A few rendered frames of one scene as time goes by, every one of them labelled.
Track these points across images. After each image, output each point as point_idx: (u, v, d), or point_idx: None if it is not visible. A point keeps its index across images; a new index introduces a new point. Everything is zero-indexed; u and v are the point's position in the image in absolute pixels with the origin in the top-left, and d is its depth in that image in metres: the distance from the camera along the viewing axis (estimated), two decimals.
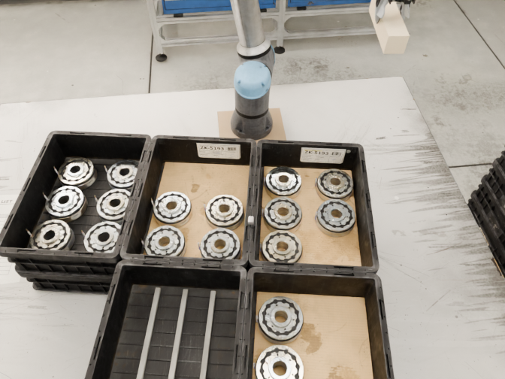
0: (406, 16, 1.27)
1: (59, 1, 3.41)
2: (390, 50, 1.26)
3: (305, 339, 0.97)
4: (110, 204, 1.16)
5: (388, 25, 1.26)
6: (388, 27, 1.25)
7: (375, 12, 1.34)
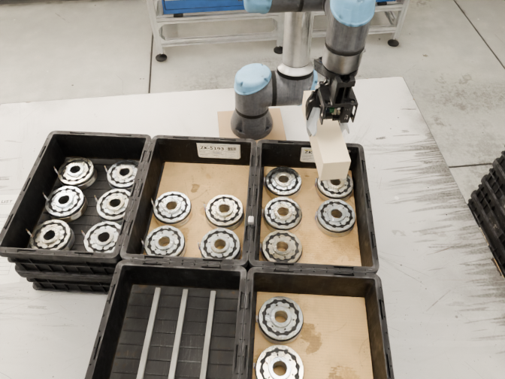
0: (346, 129, 0.97)
1: (59, 1, 3.41)
2: (328, 176, 0.96)
3: (305, 339, 0.97)
4: (110, 204, 1.16)
5: (322, 144, 0.96)
6: (322, 148, 0.95)
7: None
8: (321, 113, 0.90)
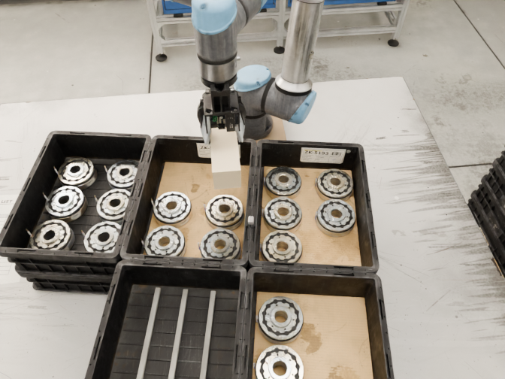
0: (241, 137, 0.96)
1: (59, 1, 3.41)
2: (222, 185, 0.94)
3: (305, 339, 0.97)
4: (110, 204, 1.16)
5: (216, 153, 0.94)
6: (214, 157, 0.93)
7: None
8: (206, 121, 0.88)
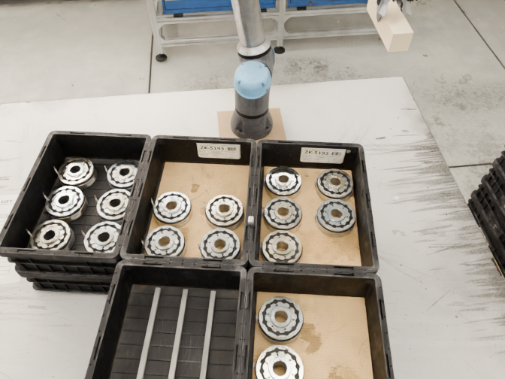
0: (407, 13, 1.27)
1: (59, 1, 3.41)
2: (394, 47, 1.26)
3: (305, 339, 0.97)
4: (110, 204, 1.16)
5: (391, 22, 1.25)
6: (391, 25, 1.24)
7: (375, 10, 1.34)
8: None
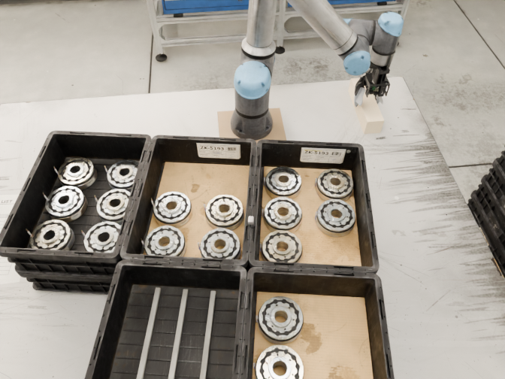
0: (380, 101, 1.54)
1: (59, 1, 3.41)
2: (369, 131, 1.53)
3: (305, 339, 0.97)
4: (110, 204, 1.16)
5: (366, 110, 1.53)
6: (366, 113, 1.52)
7: (354, 95, 1.61)
8: (367, 90, 1.47)
